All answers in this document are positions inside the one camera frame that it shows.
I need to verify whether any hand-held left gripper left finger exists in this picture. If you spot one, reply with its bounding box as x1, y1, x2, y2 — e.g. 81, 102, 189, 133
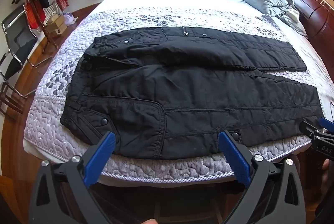
29, 131, 116, 224

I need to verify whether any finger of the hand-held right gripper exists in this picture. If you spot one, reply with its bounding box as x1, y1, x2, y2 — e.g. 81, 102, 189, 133
299, 120, 327, 141
319, 116, 334, 134

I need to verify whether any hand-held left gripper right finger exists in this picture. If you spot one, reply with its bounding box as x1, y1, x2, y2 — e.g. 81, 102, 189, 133
218, 130, 306, 224

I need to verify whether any black quilted jacket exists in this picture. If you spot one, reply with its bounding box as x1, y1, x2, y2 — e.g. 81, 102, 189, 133
60, 26, 324, 160

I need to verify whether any person's right hand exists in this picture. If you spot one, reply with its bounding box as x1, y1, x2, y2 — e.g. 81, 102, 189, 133
322, 159, 334, 189

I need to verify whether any bed with patterned quilt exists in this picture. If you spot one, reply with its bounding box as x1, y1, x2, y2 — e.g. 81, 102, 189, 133
23, 6, 334, 181

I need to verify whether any dark wooden headboard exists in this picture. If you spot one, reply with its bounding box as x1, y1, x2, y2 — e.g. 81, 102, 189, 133
279, 0, 334, 64

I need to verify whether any dark wooden stool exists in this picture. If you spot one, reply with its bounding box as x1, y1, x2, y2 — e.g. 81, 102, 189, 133
0, 82, 24, 115

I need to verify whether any wooden coat rack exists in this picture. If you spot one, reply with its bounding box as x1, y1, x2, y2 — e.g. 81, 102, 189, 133
12, 0, 60, 52

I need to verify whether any large cardboard box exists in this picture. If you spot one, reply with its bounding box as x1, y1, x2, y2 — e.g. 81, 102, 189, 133
45, 23, 68, 38

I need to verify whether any small purple appliance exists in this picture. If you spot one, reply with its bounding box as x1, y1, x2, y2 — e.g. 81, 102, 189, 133
64, 12, 77, 26

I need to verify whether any small cardboard box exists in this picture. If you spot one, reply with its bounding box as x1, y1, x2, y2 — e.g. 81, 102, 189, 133
48, 15, 65, 27

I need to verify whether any black chrome chair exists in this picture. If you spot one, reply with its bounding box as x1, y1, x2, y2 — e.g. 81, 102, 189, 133
0, 5, 53, 98

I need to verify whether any red orange garment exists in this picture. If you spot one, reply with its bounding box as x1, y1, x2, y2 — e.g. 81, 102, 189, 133
25, 0, 46, 30

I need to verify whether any white wire rack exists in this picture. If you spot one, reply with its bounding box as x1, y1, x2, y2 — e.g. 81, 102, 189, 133
43, 3, 63, 21

